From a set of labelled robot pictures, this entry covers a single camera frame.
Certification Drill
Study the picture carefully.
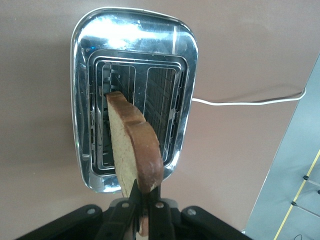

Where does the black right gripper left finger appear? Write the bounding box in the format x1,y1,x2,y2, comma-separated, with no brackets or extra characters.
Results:
96,178,141,240

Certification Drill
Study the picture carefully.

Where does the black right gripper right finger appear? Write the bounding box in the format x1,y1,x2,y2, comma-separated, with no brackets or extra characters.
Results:
148,184,176,240

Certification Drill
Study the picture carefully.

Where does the brown-crusted bread slice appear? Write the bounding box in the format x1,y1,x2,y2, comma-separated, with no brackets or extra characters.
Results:
104,91,165,237

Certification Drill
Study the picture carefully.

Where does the silver beige two-slot toaster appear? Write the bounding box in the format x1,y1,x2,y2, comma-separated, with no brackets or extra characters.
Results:
70,6,200,195

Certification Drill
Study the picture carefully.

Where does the white toaster power cable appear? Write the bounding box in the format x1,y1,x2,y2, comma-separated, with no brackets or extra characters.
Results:
191,87,308,107

